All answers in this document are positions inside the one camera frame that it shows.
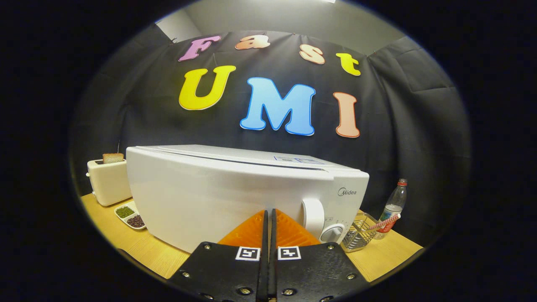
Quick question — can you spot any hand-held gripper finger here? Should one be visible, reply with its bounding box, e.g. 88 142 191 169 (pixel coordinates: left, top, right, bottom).
271 208 372 302
168 208 269 302

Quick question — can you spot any clear plastic water bottle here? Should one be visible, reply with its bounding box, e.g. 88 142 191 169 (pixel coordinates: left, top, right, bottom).
375 179 408 240

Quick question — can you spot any white toaster oven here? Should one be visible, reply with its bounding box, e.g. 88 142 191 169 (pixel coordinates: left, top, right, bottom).
126 145 370 254

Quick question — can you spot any metal wire utensil holder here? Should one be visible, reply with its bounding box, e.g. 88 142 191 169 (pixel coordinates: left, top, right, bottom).
341 212 380 253

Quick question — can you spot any white divided dish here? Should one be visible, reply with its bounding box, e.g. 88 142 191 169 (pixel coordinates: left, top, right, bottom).
114 200 147 231

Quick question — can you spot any cream bread toaster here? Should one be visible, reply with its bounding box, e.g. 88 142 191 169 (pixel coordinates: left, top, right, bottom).
86 159 133 207

